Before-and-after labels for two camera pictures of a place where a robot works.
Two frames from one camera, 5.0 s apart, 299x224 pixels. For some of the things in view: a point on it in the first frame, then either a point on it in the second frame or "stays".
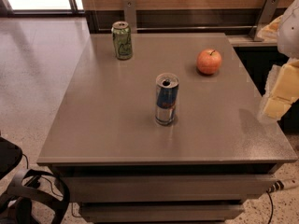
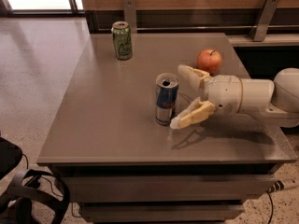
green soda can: x=122 y=39 stays
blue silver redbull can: x=166 y=85 stays
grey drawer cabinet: x=164 y=127 stays
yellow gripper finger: x=285 y=92 → x=225 y=91
